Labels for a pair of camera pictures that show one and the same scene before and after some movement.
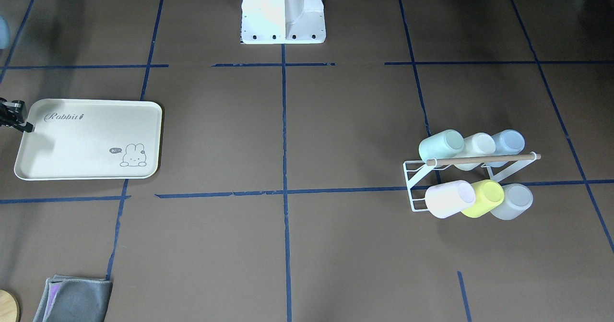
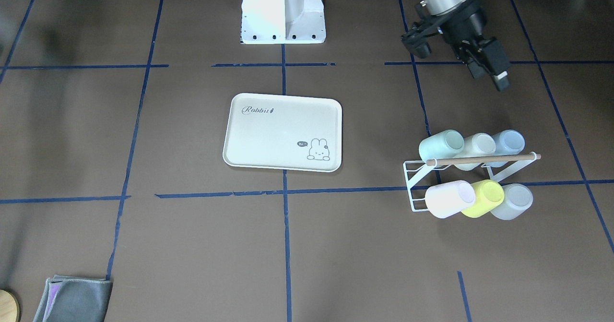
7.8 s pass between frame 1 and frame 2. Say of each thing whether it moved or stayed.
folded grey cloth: stayed
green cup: stayed
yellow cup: stayed
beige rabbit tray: moved
